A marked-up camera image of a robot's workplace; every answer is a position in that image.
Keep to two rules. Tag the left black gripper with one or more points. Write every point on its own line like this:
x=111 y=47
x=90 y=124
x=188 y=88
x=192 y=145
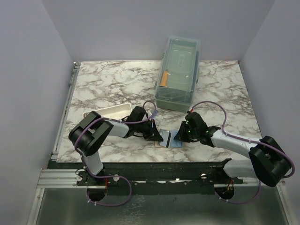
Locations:
x=153 y=134

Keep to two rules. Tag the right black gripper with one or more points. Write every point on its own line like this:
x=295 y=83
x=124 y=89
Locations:
x=181 y=135

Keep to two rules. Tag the white rectangular plastic tray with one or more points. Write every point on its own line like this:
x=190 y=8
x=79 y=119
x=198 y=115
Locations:
x=115 y=112

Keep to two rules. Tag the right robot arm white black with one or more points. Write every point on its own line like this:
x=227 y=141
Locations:
x=265 y=159

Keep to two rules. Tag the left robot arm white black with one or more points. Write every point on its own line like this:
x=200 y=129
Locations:
x=90 y=133

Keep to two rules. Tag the blue red screwdriver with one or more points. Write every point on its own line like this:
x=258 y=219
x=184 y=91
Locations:
x=153 y=113

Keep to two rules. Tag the orange tool inside toolbox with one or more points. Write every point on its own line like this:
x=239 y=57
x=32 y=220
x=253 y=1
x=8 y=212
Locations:
x=164 y=79

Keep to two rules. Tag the translucent green plastic toolbox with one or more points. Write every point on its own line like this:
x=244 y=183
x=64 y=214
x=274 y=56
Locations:
x=181 y=60

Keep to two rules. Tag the aluminium frame rail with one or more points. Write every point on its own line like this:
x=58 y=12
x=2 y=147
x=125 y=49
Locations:
x=39 y=193

